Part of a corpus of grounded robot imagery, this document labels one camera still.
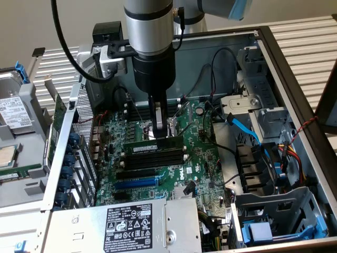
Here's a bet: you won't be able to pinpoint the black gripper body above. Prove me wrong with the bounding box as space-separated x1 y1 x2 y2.
131 51 176 98

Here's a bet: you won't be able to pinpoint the CPU socket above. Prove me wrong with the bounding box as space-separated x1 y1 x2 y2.
141 118 182 143

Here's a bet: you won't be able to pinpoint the long black expansion slot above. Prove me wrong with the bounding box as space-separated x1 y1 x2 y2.
115 168 156 181

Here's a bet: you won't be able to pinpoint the open metal PC case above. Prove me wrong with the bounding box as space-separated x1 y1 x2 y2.
39 25 337 253

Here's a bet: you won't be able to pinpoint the blue expansion slot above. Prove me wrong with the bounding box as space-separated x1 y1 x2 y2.
114 177 159 191

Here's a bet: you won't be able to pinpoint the green motherboard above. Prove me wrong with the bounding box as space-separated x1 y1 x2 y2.
93 99 234 238

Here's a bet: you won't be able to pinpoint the black SATA plug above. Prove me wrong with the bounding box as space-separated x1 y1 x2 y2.
183 181 196 196

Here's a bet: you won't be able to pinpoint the silver finned heatsink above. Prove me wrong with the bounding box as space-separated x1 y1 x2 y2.
172 186 197 202

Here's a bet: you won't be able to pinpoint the black box device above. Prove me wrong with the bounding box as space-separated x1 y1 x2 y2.
92 21 127 44

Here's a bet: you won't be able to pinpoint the green graphics card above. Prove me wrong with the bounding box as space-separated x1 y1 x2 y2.
43 75 68 173

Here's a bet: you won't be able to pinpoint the silver metal drive cage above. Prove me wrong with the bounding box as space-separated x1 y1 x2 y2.
220 46 292 140

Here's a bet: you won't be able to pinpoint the silver bar black cap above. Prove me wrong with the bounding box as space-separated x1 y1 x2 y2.
27 47 46 77

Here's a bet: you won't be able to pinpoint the silver power supply unit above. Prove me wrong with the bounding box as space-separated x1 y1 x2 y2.
42 197 203 253

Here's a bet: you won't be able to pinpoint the grey plastic parts rack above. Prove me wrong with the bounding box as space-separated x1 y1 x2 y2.
0 62 52 209

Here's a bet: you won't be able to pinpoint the silver metal disk bay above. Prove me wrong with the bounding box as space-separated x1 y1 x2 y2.
231 186 330 248

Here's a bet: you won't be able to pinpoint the blue plastic drive carrier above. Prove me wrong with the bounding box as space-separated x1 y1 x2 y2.
241 222 329 247

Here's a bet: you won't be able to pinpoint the silver hard disk white label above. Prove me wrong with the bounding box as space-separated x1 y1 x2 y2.
0 71 35 135

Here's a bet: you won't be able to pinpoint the silver CPU chip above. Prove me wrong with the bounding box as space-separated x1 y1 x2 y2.
0 144 18 169

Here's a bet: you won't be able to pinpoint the dark brown panel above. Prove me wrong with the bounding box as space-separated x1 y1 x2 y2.
314 60 337 135

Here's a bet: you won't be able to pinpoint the thin grey-black wire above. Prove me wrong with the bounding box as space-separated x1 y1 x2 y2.
183 64 213 100

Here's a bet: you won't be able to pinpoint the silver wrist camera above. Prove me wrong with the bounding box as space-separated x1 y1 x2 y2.
99 44 129 79

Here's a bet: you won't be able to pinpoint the thick black looped wire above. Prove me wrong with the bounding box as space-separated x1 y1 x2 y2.
112 86 132 111

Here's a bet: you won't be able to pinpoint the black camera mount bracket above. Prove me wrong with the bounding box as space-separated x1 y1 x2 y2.
107 38 137 59

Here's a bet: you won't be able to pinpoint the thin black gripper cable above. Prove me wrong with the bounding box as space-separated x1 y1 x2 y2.
172 7 185 51

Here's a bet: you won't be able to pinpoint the thin black looped wire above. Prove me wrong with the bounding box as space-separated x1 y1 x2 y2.
210 46 240 103

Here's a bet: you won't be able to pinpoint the red-black twisted wire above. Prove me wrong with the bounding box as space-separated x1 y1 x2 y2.
78 110 109 148
289 115 319 147

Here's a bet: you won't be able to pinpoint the blue flat SATA wire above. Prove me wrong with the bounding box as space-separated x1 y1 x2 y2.
225 112 288 182

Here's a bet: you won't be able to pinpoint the black camera cable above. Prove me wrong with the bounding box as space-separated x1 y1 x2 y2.
50 0 118 84

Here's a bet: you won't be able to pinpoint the blue plastic disk bracket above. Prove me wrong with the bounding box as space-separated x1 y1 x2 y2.
15 62 28 85

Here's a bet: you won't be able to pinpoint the yellow red power wires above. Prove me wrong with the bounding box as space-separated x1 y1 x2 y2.
279 142 309 185

